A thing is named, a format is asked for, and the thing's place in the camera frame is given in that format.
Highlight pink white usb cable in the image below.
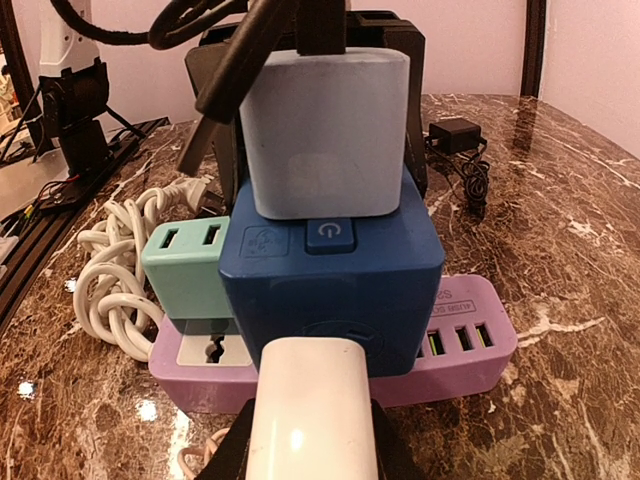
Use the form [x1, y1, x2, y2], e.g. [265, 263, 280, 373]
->
[178, 427, 231, 479]

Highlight black charger with cable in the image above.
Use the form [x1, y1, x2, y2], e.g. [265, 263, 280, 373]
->
[424, 117, 490, 218]

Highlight teal charger plug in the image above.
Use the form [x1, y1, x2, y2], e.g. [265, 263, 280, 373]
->
[141, 216, 233, 321]

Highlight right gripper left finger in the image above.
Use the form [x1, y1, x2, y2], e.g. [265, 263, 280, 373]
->
[195, 399, 255, 480]

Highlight light blue charger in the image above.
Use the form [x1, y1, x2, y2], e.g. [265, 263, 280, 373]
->
[240, 47, 410, 220]

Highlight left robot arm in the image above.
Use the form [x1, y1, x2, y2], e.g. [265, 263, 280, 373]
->
[39, 1, 428, 208]

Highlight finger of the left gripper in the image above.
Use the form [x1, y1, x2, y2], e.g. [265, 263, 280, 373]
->
[183, 22, 250, 203]
[349, 10, 428, 195]

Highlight left black frame post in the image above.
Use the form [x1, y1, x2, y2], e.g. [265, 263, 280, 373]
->
[0, 0, 40, 120]

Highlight dark blue cube socket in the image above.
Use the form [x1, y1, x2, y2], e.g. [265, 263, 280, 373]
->
[219, 172, 445, 377]

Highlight black usb cable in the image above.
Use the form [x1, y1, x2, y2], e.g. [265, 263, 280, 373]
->
[148, 0, 351, 176]

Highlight black frame post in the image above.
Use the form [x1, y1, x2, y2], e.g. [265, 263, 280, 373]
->
[0, 0, 40, 120]
[520, 0, 547, 98]

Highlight white charger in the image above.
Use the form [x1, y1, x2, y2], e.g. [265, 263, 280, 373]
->
[246, 337, 378, 479]

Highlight purple power strip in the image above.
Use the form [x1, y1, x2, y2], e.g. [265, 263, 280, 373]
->
[72, 177, 519, 414]

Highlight right black frame post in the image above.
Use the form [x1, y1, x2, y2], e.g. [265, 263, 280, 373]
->
[520, 0, 547, 98]

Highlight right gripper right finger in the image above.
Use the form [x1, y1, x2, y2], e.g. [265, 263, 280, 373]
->
[371, 400, 418, 480]

